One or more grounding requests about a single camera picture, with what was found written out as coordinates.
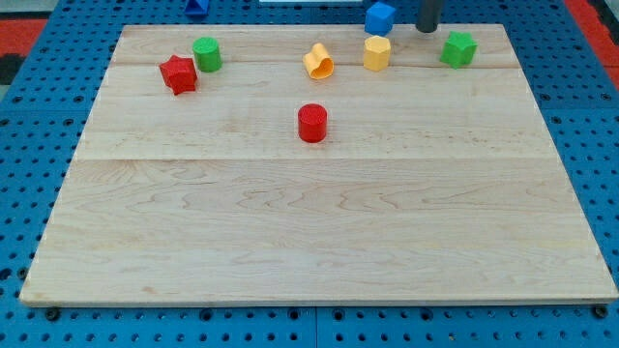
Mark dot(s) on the blue cube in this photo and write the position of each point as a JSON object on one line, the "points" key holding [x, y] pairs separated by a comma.
{"points": [[379, 19]]}

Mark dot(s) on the wooden board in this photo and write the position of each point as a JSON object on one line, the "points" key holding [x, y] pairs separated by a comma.
{"points": [[433, 186]]}

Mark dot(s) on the red cylinder block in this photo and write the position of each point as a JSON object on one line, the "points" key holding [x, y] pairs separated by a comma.
{"points": [[312, 122]]}

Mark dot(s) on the yellow heart block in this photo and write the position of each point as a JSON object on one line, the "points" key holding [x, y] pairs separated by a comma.
{"points": [[318, 62]]}

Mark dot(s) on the yellow hexagon block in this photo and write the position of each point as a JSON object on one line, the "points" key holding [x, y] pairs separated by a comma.
{"points": [[377, 53]]}

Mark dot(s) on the green cylinder block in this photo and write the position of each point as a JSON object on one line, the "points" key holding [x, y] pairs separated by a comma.
{"points": [[207, 56]]}

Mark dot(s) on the red star block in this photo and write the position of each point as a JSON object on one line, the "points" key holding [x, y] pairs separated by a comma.
{"points": [[178, 73]]}

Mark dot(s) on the green star block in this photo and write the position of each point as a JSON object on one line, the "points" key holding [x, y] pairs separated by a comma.
{"points": [[458, 50]]}

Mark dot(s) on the blue triangle block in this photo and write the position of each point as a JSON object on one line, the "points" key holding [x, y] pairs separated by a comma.
{"points": [[196, 7]]}

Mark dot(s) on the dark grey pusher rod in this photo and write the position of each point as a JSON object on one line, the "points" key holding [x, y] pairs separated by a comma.
{"points": [[429, 15]]}

